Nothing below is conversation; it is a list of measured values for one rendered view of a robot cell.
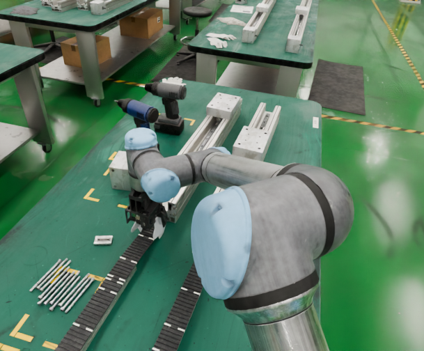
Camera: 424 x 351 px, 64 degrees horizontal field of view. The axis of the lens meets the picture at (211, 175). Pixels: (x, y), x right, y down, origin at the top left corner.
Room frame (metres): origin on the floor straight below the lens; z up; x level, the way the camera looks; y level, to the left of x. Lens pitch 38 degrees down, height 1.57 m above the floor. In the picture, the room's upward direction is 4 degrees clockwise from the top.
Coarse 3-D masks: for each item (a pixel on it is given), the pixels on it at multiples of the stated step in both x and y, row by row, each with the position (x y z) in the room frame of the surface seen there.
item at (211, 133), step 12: (240, 108) 1.50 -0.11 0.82; (204, 120) 1.27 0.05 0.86; (216, 120) 1.35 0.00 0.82; (228, 120) 1.29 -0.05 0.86; (204, 132) 1.21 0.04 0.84; (216, 132) 1.18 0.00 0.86; (228, 132) 1.32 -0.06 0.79; (192, 144) 1.08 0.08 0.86; (204, 144) 1.13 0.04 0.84; (216, 144) 1.13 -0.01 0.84; (180, 192) 0.80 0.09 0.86; (192, 192) 0.89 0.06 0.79; (168, 204) 0.76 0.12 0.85; (180, 204) 0.79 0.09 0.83; (168, 216) 0.76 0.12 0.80
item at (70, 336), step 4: (68, 332) 0.36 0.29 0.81; (72, 332) 0.36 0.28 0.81; (64, 336) 0.35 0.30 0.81; (68, 336) 0.35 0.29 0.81; (72, 336) 0.35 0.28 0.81; (76, 336) 0.35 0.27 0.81; (80, 336) 0.35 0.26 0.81; (84, 336) 0.36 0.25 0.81; (68, 340) 0.35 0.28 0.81; (72, 340) 0.35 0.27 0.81; (76, 340) 0.35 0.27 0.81; (80, 340) 0.35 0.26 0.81; (84, 340) 0.35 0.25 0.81; (80, 344) 0.34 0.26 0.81
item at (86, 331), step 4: (72, 324) 0.38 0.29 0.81; (76, 324) 0.38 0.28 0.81; (80, 324) 0.38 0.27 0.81; (72, 328) 0.37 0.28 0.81; (76, 328) 0.37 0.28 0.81; (80, 328) 0.37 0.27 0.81; (84, 328) 0.37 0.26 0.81; (88, 328) 0.37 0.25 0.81; (76, 332) 0.36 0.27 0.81; (80, 332) 0.36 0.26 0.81; (84, 332) 0.36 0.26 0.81; (88, 332) 0.37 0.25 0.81; (88, 336) 0.36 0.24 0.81
